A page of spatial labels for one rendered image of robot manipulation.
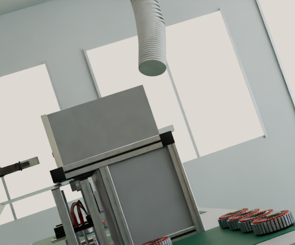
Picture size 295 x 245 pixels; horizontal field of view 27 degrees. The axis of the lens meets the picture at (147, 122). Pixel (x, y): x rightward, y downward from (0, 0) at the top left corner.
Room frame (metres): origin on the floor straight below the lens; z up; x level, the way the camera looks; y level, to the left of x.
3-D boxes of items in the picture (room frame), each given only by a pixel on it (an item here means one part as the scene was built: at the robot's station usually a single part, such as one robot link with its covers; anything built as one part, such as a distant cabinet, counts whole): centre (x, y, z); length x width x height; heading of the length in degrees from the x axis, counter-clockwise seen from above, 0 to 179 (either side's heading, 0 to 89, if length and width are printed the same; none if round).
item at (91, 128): (2.42, 0.20, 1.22); 0.44 x 0.39 x 0.20; 9
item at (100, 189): (2.42, 0.26, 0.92); 0.66 x 0.01 x 0.30; 9
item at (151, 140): (2.43, 0.20, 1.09); 0.68 x 0.44 x 0.05; 9
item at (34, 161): (2.30, 0.47, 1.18); 0.07 x 0.01 x 0.03; 98
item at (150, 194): (2.12, 0.07, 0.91); 0.28 x 0.03 x 0.32; 99
